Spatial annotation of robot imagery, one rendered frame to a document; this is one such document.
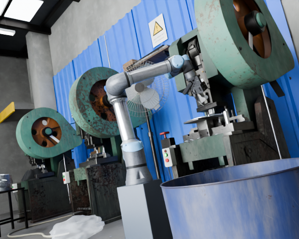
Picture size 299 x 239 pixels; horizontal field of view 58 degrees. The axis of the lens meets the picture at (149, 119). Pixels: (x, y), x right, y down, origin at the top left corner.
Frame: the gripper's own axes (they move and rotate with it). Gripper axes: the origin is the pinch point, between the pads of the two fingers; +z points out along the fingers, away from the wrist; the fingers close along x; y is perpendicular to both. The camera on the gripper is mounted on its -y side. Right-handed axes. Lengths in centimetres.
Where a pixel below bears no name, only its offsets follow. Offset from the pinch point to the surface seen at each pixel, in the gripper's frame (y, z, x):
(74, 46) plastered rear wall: -381, -158, 245
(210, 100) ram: -3.2, 3.4, 17.7
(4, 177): -296, -4, -41
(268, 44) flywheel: 35, -12, 64
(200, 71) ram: -5.9, -18.1, 27.9
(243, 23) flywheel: 34, -35, 35
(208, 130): -5.4, 19.1, 0.0
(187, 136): -26.8, 21.3, 3.1
